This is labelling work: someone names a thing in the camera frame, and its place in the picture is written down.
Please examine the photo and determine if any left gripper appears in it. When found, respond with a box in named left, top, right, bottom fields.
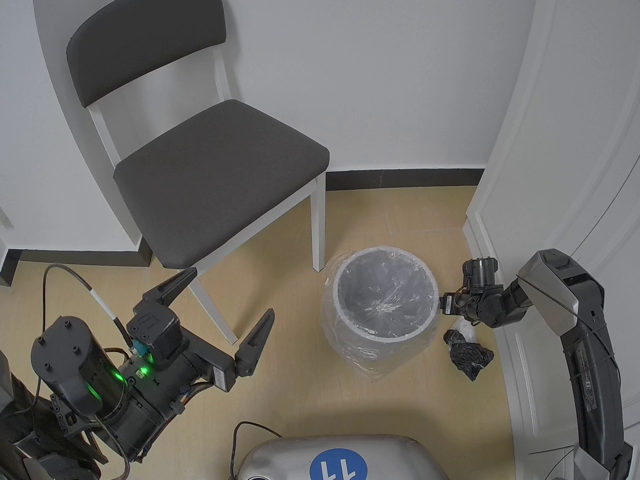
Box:
left=120, top=267, right=276, bottom=411

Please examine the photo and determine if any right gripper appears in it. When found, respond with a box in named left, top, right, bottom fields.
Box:
left=440, top=291, right=471, bottom=317

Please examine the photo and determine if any clear printed wrapper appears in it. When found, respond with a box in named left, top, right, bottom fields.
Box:
left=450, top=316, right=476, bottom=344

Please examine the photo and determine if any black plastic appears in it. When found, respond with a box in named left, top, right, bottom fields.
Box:
left=443, top=329, right=495, bottom=382

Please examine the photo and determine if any clear plastic bag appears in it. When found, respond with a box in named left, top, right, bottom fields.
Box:
left=321, top=247, right=441, bottom=381

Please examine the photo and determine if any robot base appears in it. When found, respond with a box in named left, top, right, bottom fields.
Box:
left=240, top=435, right=443, bottom=480

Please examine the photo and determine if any white trash bin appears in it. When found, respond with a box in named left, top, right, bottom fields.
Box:
left=334, top=247, right=440, bottom=376

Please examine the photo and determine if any grey padded white chair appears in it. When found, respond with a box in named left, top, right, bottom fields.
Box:
left=66, top=0, right=331, bottom=346

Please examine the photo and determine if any white wardrobe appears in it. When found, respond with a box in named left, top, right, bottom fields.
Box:
left=465, top=0, right=640, bottom=480

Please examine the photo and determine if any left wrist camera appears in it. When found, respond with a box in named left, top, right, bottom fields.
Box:
left=126, top=315, right=182, bottom=370

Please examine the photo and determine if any black cable with white band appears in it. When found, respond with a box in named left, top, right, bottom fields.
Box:
left=42, top=264, right=133, bottom=354

